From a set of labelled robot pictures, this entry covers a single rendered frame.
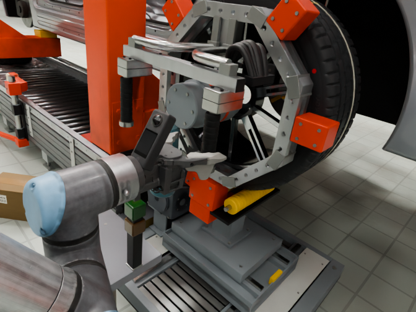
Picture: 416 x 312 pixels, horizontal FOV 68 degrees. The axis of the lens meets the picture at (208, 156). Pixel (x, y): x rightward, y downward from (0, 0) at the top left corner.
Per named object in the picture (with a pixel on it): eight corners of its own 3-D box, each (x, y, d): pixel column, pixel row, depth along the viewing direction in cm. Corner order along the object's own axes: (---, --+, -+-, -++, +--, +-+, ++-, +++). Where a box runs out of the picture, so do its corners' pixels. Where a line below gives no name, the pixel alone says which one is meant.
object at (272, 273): (294, 270, 139) (299, 254, 135) (247, 319, 115) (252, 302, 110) (213, 216, 168) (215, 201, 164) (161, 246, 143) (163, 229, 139)
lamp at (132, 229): (145, 231, 80) (146, 219, 78) (132, 238, 77) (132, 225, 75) (136, 223, 82) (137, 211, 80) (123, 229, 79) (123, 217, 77)
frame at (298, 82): (281, 205, 96) (333, 15, 72) (270, 213, 92) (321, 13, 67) (168, 143, 127) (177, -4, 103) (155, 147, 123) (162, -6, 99)
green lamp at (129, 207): (146, 216, 77) (147, 202, 76) (132, 222, 75) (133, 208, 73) (137, 208, 80) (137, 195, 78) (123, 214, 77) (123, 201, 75)
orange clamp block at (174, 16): (200, 18, 100) (189, -5, 101) (183, 17, 95) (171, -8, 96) (189, 32, 105) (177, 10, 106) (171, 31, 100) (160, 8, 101)
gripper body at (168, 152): (163, 172, 70) (116, 189, 62) (165, 137, 67) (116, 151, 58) (186, 186, 66) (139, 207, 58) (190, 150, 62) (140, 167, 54)
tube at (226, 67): (276, 71, 79) (285, 27, 74) (228, 77, 66) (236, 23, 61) (224, 57, 89) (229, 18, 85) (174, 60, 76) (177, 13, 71)
